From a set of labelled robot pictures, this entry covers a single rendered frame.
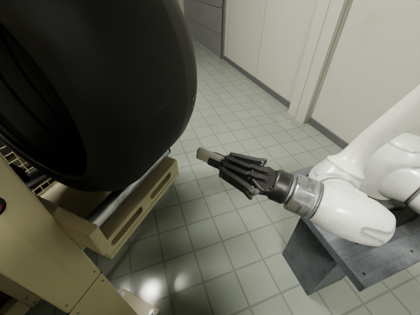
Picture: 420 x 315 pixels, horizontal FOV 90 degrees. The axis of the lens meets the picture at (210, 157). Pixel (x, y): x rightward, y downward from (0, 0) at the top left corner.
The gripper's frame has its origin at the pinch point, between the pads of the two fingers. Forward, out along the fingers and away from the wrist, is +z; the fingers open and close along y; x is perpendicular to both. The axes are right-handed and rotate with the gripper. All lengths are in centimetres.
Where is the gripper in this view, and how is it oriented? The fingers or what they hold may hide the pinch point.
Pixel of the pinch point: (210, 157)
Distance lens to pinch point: 53.4
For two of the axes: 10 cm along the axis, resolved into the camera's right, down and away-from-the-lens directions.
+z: -9.0, -3.7, 2.2
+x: -1.3, 7.1, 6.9
